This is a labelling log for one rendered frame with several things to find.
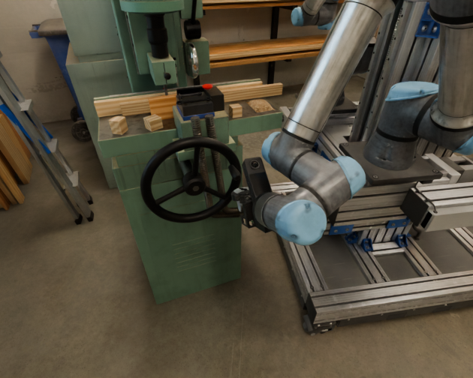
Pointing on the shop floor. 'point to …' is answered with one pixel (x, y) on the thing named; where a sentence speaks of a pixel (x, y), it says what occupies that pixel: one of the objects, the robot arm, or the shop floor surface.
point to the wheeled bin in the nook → (60, 37)
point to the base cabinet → (185, 241)
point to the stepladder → (21, 119)
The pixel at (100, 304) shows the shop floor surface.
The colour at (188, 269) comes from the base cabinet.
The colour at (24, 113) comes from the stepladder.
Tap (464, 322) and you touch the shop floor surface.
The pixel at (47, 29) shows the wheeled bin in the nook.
